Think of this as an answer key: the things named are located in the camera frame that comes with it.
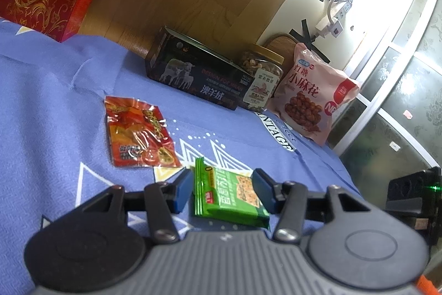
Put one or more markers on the green wafer packet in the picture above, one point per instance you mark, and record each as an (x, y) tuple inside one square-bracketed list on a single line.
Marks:
[(224, 200)]

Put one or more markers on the clear nut jar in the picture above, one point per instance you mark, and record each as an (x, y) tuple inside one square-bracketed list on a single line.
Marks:
[(262, 73)]

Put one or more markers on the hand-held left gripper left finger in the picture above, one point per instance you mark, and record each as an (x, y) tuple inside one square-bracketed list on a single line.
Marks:
[(181, 193)]

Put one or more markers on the white plug adapter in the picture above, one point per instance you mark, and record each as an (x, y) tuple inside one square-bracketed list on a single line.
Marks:
[(329, 27)]

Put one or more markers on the pink snack bag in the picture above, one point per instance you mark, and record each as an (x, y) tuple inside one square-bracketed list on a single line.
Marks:
[(307, 98)]

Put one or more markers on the black printed box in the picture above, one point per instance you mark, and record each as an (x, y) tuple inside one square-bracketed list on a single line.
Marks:
[(193, 73)]

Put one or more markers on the red snack packet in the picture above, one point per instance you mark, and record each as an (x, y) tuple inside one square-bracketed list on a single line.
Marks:
[(138, 131)]

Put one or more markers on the white power strip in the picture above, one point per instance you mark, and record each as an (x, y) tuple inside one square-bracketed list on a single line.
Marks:
[(343, 9)]

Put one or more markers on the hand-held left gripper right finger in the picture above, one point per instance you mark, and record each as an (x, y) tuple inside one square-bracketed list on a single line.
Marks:
[(262, 193)]

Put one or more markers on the blue printed bedsheet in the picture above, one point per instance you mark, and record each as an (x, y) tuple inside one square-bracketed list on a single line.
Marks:
[(51, 108)]

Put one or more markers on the glass sliding door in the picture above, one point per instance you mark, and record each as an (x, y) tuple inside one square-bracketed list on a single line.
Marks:
[(407, 80)]

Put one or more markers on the person's right forearm orange sleeve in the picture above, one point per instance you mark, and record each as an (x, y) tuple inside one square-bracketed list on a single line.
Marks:
[(430, 288)]

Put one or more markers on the brown rounded chair back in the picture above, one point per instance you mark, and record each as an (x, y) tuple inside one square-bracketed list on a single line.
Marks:
[(276, 38)]

